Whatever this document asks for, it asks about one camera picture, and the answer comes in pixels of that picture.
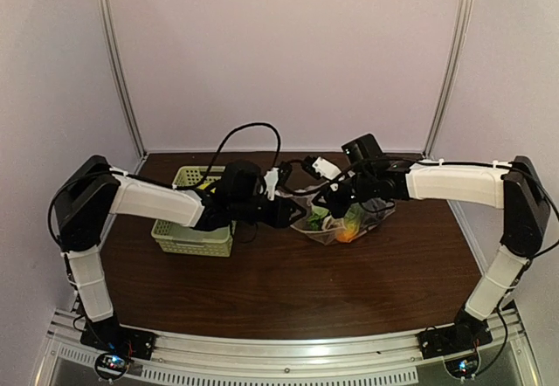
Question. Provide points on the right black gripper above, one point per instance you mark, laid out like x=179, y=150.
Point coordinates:
x=341, y=196

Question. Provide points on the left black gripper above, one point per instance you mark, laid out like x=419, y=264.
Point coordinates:
x=276, y=210

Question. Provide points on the green yellow fake mango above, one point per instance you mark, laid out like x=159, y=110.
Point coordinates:
x=316, y=220

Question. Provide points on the clear zip top bag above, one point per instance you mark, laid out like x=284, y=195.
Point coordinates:
x=367, y=215

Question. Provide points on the green plastic basket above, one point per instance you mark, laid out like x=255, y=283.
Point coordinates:
x=178, y=239

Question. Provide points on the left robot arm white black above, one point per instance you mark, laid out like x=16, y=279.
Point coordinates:
x=78, y=211

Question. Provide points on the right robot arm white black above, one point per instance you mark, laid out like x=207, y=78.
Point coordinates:
x=513, y=187

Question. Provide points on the orange fake fruit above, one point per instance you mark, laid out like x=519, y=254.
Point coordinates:
x=348, y=234

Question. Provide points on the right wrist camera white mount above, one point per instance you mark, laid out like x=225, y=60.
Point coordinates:
x=320, y=168

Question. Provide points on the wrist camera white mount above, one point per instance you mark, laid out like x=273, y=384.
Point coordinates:
x=276, y=177
x=320, y=168

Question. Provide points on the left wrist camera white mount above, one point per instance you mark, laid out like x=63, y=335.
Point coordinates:
x=276, y=177

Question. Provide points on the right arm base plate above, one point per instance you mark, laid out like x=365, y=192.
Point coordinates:
x=455, y=338

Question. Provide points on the right aluminium frame post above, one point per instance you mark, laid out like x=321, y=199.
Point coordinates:
x=459, y=33

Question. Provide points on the aluminium frame post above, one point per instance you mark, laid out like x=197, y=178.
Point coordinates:
x=459, y=33
x=120, y=83

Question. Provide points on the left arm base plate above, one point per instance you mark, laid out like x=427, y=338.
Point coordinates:
x=123, y=341

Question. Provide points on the aluminium front rail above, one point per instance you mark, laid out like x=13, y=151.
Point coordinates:
x=184, y=359

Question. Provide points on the left aluminium frame post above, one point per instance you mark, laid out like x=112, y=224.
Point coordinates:
x=120, y=83

